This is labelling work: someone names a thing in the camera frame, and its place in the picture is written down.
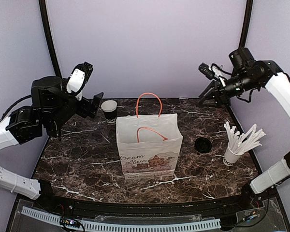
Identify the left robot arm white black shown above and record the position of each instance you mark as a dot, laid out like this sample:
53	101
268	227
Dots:
51	108

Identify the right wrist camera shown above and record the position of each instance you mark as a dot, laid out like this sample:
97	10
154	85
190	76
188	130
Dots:
213	74

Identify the white cable duct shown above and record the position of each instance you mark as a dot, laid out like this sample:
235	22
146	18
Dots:
92	226

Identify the black frame post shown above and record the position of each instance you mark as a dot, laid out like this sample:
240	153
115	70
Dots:
49	38
246	23

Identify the stack of black lids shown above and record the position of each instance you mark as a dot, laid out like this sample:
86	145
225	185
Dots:
203	145

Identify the kraft paper bag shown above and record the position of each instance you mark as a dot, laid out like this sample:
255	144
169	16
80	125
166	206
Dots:
148	145

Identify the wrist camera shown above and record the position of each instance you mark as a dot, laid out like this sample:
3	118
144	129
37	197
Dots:
78	79
213	74

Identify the bundle of wrapped straws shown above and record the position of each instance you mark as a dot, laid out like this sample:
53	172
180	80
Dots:
240	143

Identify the stack of paper cups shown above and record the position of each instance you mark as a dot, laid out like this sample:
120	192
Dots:
109	109

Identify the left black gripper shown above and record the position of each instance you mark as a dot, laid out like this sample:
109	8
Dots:
84	110

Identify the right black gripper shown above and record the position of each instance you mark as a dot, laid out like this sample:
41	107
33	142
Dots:
218	94

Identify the black front rail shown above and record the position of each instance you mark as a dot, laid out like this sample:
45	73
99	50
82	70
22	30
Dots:
81	208

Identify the right black frame post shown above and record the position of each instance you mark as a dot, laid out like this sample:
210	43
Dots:
246	23

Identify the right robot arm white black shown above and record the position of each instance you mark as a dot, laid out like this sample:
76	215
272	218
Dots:
249	75

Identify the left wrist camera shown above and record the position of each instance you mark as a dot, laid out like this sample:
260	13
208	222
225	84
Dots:
78	79

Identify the white cup holding straws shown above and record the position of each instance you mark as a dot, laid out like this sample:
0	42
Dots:
230	158

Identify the left black frame post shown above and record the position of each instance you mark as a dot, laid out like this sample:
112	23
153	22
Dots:
49	38

